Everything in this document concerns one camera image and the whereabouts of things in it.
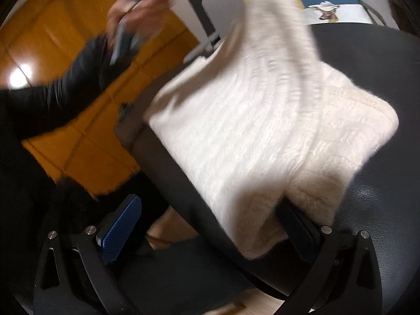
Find black backrest bracket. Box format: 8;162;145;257
187;0;220;51

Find white deer print pillow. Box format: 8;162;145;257
303;0;375;25

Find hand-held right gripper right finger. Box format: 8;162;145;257
277;200;383;315

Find person's left hand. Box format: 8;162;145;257
108;0;171;41

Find cream fluffy blanket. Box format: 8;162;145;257
144;0;399;260

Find light grey tubular armrest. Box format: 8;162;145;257
184;38;224;63
361;3;388;27

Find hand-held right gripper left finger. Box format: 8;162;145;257
33;193;143;315

